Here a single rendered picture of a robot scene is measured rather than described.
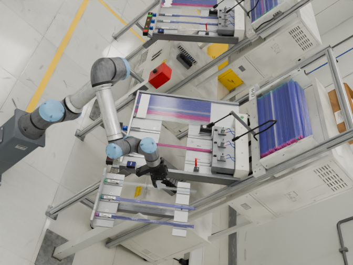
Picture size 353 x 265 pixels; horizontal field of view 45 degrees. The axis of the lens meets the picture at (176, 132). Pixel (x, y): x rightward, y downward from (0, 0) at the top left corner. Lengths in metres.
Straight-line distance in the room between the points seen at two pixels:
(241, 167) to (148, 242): 1.02
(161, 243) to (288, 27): 1.93
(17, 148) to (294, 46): 2.30
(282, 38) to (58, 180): 2.07
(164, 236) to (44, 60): 1.72
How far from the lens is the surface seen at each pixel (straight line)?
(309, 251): 3.87
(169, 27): 3.66
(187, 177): 2.49
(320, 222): 3.94
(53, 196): 3.06
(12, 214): 2.85
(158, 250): 3.21
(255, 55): 3.66
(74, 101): 2.31
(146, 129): 2.71
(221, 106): 2.94
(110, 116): 2.01
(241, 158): 2.51
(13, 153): 2.53
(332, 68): 2.66
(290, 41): 3.62
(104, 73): 2.02
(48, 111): 2.26
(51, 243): 2.92
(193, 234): 2.99
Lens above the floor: 2.34
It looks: 32 degrees down
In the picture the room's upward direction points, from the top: 59 degrees clockwise
